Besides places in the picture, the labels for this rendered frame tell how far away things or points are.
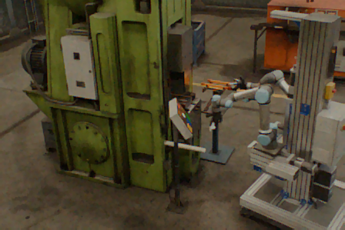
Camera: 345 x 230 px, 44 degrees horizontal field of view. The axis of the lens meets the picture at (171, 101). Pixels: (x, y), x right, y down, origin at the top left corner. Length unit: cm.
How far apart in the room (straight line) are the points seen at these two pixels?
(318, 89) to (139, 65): 170
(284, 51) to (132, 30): 413
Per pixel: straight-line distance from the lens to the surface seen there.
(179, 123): 389
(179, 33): 420
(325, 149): 400
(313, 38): 373
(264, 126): 384
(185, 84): 482
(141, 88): 433
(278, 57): 783
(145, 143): 463
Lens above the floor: 297
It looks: 26 degrees down
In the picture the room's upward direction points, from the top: 2 degrees counter-clockwise
